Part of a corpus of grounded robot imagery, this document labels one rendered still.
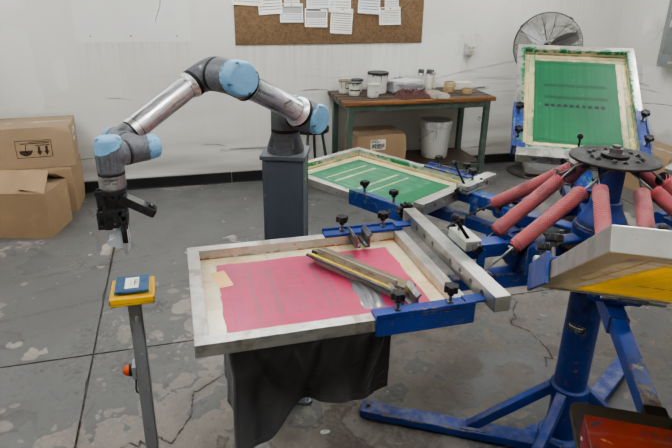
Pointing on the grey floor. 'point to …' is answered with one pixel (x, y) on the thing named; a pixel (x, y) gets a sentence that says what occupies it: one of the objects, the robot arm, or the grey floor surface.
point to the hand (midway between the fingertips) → (129, 249)
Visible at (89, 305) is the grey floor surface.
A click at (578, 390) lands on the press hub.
